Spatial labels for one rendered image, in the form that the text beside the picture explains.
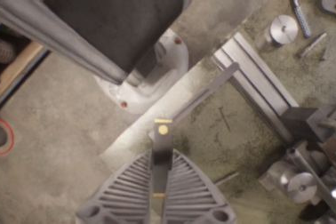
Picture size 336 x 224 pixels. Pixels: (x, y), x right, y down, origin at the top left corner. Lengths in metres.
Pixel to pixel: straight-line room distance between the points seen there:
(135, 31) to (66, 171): 1.50
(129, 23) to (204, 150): 0.26
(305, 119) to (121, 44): 0.29
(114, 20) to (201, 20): 1.20
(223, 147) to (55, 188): 1.62
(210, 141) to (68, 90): 1.31
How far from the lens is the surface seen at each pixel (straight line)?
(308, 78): 0.41
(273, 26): 0.33
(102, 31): 0.20
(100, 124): 1.31
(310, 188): 0.33
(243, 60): 0.30
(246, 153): 0.35
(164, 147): 0.18
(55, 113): 1.53
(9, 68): 1.66
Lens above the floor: 1.16
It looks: 86 degrees down
